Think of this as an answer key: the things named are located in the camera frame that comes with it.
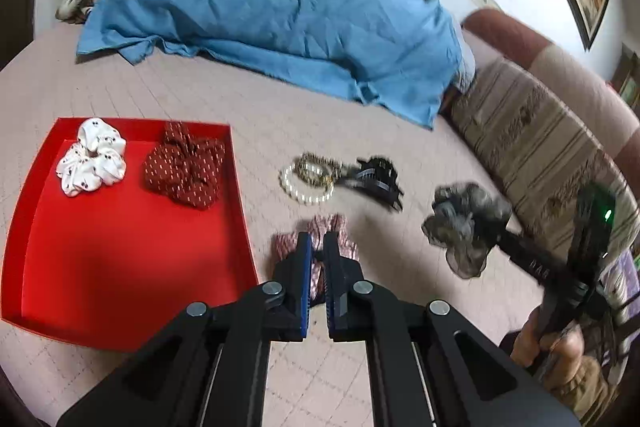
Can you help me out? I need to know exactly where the white printed scrunchie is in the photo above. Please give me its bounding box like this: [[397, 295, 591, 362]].
[[55, 118, 127, 198]]

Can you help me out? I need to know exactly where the leopard print hair tie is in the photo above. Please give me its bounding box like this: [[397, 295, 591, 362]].
[[292, 152, 346, 188]]

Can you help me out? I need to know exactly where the pink plaid scrunchie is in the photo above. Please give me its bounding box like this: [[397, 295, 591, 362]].
[[272, 213, 360, 308]]

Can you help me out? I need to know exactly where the grey sheer scrunchie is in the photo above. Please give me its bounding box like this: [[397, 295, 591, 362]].
[[421, 182, 512, 280]]

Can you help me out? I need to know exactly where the red tray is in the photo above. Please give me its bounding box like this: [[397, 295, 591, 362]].
[[0, 117, 260, 354]]

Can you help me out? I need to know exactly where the dark red dotted scrunchie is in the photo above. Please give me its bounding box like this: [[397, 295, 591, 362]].
[[142, 121, 227, 210]]

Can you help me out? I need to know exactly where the blue cloth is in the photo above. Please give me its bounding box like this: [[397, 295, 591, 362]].
[[76, 0, 476, 130]]

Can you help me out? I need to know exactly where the person's right hand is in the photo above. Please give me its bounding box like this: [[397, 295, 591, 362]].
[[510, 309, 586, 390]]

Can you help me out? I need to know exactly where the purple patterned cloth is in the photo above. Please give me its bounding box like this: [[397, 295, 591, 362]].
[[597, 252, 640, 308]]

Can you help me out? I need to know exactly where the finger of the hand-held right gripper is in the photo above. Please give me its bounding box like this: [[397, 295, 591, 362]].
[[492, 227, 566, 293]]

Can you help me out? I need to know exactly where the striped beige cushion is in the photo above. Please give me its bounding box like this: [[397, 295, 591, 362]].
[[447, 57, 640, 268]]

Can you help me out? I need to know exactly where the pink quilted bedspread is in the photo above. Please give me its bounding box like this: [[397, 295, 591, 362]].
[[0, 24, 551, 427]]

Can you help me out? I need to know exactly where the pearl bracelet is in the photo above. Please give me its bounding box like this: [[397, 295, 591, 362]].
[[279, 161, 336, 206]]

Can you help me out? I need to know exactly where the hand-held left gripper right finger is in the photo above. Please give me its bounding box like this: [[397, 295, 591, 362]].
[[322, 232, 583, 427]]

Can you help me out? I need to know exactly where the black hair claw clip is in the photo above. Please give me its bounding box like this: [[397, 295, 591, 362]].
[[332, 155, 405, 214]]

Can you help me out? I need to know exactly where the brown bolster pillow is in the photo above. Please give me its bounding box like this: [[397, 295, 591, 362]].
[[460, 8, 640, 168]]

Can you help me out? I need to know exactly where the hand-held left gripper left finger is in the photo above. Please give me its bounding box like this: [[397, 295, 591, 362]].
[[56, 232, 314, 427]]

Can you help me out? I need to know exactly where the person's right forearm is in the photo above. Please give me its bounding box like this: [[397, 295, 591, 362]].
[[547, 354, 623, 427]]

